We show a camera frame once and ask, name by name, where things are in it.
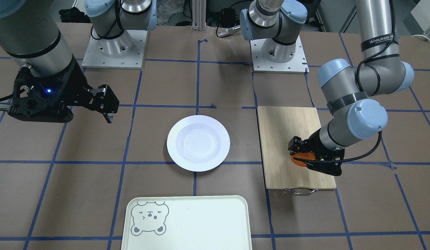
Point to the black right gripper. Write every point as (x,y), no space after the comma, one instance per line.
(76,84)

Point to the white round plate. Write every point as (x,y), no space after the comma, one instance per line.
(198,143)

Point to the orange fruit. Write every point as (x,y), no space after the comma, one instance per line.
(303,156)

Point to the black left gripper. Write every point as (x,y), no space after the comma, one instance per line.
(316,143)

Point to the cream tray with bear print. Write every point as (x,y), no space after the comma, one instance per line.
(219,222)

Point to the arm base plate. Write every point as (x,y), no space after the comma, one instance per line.
(270,57)
(125,52)

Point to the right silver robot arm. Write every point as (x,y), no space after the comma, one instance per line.
(30,35)

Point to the bamboo cutting board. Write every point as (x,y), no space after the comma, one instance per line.
(277,126)

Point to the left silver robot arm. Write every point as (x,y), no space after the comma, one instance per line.
(356,128)

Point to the aluminium frame post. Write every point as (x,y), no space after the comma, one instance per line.
(199,15)

